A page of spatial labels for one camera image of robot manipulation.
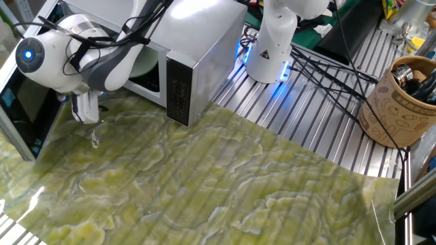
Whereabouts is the long black cable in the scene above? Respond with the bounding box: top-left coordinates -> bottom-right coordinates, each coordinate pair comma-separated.
332,0 -> 409,163

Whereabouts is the small yellow object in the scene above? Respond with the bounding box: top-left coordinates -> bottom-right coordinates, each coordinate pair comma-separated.
407,36 -> 426,54

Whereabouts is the yellow snack bag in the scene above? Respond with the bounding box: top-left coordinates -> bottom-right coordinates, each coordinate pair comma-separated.
381,0 -> 400,20

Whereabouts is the white paper scrap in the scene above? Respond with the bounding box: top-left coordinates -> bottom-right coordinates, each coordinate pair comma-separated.
313,22 -> 334,38

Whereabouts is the green marble pattern mat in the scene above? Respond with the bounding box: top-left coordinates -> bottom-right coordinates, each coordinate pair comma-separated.
0,90 -> 400,245

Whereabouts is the black cable bundle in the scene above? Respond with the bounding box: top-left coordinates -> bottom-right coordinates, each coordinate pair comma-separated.
289,44 -> 379,123

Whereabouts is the green cloth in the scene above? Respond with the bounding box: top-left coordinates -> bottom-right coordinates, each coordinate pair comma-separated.
245,0 -> 362,50

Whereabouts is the silver microwave oven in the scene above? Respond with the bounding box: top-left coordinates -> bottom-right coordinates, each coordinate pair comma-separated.
57,0 -> 248,127

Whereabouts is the long black box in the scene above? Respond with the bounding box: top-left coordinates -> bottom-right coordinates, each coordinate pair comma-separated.
313,0 -> 384,65

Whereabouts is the black coiled cable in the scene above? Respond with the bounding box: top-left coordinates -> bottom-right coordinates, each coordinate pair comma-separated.
239,25 -> 260,52

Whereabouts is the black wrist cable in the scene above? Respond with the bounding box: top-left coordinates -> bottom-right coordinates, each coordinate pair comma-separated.
13,0 -> 175,76

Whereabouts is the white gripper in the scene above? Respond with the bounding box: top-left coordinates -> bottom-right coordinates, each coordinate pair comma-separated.
69,89 -> 110,125

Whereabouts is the clear plastic bag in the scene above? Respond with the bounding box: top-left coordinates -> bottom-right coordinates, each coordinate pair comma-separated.
410,132 -> 436,183

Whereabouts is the pale green plate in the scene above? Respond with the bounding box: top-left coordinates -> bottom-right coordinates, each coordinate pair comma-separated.
128,46 -> 159,79

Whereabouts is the shiny tape roll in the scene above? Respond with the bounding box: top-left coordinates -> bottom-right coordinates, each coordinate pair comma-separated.
390,63 -> 415,86

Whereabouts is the black tools bundle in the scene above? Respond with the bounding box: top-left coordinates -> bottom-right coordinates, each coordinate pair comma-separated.
405,67 -> 436,105

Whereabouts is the grey metal shelf upright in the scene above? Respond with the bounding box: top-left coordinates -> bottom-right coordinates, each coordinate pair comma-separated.
13,0 -> 37,25

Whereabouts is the dark glass microwave door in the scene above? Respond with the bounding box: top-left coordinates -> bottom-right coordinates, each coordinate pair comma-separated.
0,0 -> 67,161

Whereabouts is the aluminium profile bar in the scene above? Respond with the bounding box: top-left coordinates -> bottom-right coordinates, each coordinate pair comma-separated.
393,176 -> 436,221

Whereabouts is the brown printed cardboard bucket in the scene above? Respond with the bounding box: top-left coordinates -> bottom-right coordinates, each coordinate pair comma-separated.
358,55 -> 436,149

